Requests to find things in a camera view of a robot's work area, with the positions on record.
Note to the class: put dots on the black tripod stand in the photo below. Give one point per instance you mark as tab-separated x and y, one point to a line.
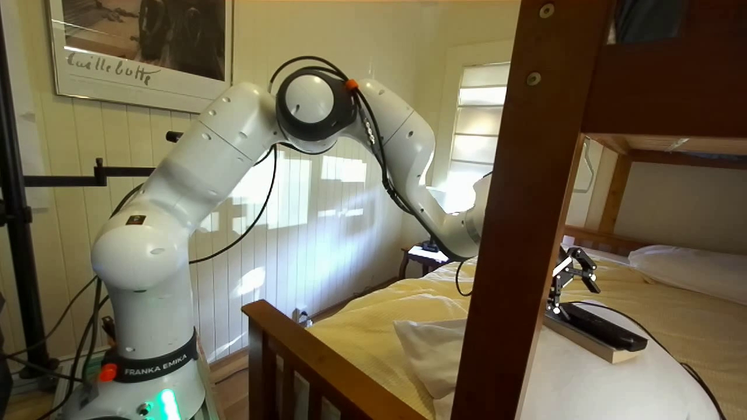
16	234

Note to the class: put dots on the flat white pillow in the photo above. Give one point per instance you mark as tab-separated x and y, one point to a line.
692	272

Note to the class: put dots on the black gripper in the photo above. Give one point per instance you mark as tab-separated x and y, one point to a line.
584	264

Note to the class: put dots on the dark blue fabric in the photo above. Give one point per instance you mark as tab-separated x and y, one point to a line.
649	20

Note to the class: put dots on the white framed poster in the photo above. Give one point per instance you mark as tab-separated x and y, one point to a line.
140	48

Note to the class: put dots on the large white pillow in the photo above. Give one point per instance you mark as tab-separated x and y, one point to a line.
592	387

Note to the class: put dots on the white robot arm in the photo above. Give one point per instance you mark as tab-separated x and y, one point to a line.
155	257

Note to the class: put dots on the yellow striped bed sheet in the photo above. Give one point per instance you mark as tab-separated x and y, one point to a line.
375	311

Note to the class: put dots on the dark nightstand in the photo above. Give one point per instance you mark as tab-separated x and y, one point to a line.
421	259

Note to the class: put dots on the white window blind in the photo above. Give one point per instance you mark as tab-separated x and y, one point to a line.
482	118

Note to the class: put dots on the wooden bunk bed frame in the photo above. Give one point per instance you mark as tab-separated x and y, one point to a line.
529	194

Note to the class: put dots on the black remote control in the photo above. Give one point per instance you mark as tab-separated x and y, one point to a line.
604	327

